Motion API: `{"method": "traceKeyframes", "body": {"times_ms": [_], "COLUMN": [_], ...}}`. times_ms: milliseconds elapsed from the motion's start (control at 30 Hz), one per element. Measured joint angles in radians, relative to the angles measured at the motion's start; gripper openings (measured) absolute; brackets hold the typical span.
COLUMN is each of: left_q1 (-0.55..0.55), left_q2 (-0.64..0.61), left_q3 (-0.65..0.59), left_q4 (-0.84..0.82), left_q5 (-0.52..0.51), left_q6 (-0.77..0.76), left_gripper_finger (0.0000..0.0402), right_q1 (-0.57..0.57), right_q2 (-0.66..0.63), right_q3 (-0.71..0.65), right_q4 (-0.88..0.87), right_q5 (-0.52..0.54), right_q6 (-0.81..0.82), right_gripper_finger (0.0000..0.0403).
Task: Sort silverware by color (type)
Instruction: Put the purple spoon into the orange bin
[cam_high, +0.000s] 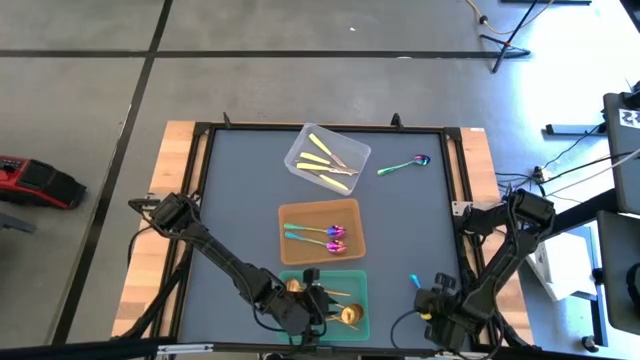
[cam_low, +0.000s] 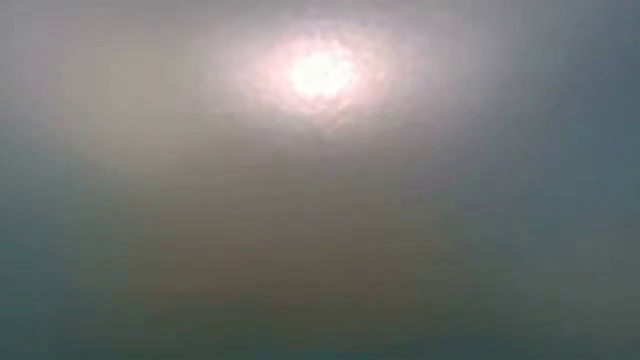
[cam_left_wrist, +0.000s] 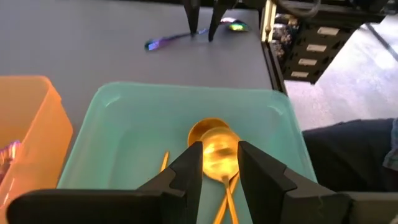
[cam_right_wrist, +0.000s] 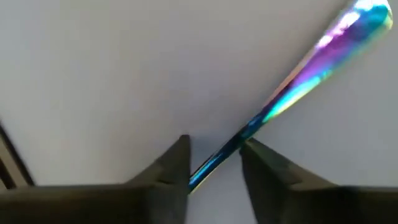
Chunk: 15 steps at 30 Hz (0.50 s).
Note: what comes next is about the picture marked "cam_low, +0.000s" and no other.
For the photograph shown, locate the bright round light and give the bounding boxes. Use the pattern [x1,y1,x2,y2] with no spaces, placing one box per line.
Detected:
[252,34,389,119]

